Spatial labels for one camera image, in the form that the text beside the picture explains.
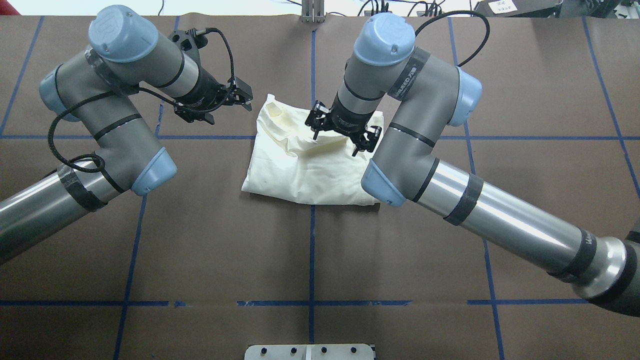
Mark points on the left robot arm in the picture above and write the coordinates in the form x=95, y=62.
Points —
x=104, y=145

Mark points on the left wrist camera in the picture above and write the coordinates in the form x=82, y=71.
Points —
x=190, y=41

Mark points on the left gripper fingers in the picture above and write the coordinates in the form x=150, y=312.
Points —
x=239, y=93

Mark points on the white long-sleeve t-shirt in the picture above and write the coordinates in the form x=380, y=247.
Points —
x=288, y=163

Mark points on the aluminium frame post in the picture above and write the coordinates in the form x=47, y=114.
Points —
x=313, y=11

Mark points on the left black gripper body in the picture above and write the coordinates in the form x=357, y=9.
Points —
x=205, y=87

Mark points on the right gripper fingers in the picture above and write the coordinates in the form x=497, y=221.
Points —
x=318, y=121

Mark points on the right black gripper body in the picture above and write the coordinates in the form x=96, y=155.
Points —
x=348, y=118

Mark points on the black power adapter box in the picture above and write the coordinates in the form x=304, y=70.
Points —
x=516, y=8

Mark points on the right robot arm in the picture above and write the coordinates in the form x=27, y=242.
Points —
x=395, y=100

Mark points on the white mounting column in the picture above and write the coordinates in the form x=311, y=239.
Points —
x=332, y=351

